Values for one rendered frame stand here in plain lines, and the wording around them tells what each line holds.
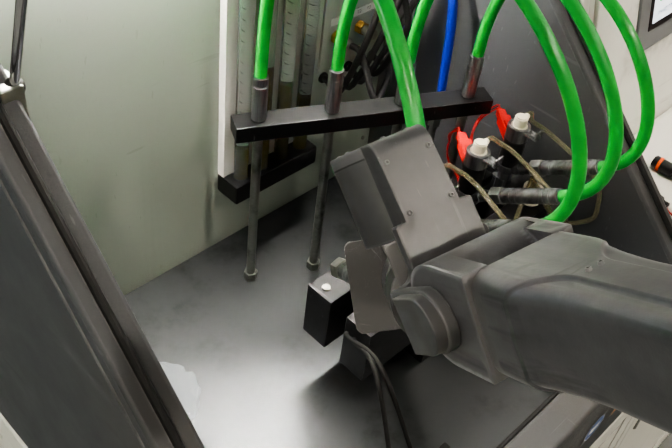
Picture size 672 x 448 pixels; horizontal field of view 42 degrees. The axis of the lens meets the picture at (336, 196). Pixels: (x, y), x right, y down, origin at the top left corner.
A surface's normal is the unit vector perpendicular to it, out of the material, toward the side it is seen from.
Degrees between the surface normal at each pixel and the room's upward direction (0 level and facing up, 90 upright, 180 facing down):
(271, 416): 0
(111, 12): 90
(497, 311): 96
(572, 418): 0
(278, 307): 0
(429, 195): 37
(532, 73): 90
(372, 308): 49
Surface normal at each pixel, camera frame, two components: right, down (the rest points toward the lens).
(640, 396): -0.85, 0.42
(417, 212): 0.28, -0.19
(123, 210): 0.70, 0.53
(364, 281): 0.00, 0.01
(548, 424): 0.10, -0.74
